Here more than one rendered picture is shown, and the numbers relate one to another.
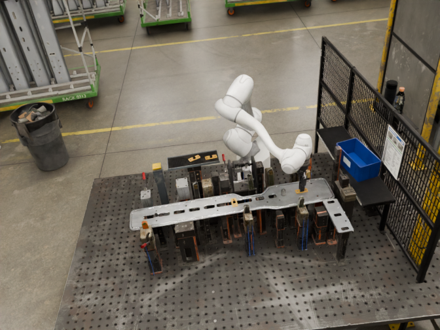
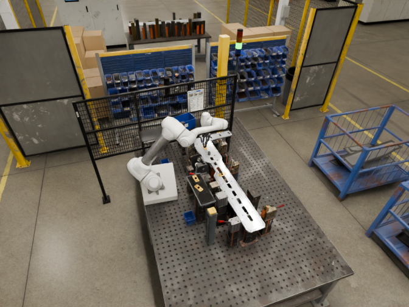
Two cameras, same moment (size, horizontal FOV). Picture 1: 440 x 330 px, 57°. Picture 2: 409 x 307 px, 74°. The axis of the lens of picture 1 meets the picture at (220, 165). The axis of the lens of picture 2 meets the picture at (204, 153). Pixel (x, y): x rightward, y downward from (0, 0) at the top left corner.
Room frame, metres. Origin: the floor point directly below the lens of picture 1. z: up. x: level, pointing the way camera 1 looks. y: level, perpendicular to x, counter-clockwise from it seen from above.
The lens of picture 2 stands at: (2.82, 1.76, 2.99)
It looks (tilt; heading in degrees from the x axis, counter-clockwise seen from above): 41 degrees down; 251
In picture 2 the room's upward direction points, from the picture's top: 1 degrees clockwise
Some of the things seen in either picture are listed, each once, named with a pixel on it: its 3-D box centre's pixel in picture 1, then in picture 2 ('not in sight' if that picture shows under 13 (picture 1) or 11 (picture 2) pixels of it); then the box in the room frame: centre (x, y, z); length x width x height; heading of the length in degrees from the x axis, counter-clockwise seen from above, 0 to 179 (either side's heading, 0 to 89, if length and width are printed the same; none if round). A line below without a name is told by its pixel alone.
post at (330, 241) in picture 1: (332, 224); not in sight; (1.84, -0.70, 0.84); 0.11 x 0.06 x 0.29; 4
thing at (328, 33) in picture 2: not in sight; (318, 66); (-0.67, -2.12, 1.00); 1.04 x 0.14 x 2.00; 0
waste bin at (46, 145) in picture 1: (43, 137); not in sight; (4.12, 2.04, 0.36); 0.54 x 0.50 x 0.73; 0
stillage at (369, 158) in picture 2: not in sight; (367, 151); (-0.43, -0.37, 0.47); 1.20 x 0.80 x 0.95; 179
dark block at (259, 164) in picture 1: (260, 186); not in sight; (2.22, -0.28, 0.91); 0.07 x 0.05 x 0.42; 4
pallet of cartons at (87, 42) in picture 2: not in sight; (88, 57); (3.38, -4.96, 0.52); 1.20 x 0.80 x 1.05; 87
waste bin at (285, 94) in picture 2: not in sight; (294, 88); (-0.62, -2.57, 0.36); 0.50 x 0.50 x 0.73
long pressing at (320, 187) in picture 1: (231, 204); (223, 175); (1.98, -0.05, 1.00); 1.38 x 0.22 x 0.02; 94
